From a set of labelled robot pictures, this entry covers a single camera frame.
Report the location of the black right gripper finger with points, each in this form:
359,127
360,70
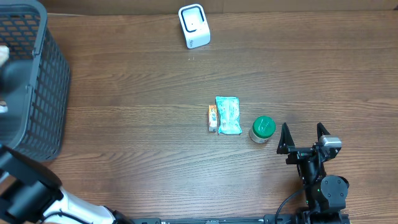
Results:
286,142
321,131

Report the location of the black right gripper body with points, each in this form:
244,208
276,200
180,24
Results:
298,154

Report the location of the green lid jar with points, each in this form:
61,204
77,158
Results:
262,129

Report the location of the teal tissue packet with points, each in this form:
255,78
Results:
229,115

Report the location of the orange tissue packet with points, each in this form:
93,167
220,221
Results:
212,118

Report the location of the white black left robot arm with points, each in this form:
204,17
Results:
36,195

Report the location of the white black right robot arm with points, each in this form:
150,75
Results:
325,194

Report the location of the white barcode scanner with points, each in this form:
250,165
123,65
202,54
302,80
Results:
194,25

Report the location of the grey plastic basket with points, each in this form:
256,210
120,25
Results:
35,82

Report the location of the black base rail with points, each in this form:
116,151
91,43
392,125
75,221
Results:
267,219

